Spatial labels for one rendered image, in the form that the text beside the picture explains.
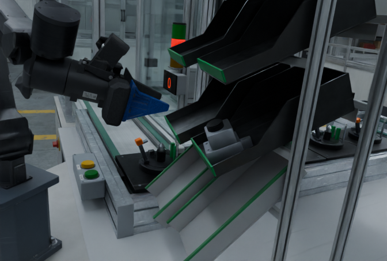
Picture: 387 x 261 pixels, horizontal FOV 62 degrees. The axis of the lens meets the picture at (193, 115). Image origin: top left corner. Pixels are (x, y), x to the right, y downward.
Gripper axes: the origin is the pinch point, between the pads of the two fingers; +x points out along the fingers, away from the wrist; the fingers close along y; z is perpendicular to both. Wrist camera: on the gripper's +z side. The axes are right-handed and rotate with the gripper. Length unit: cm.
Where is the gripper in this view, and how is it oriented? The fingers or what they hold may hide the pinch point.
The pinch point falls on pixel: (144, 97)
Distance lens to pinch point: 54.3
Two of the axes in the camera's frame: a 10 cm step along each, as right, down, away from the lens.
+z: 3.1, -9.2, -2.2
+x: 9.1, 2.3, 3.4
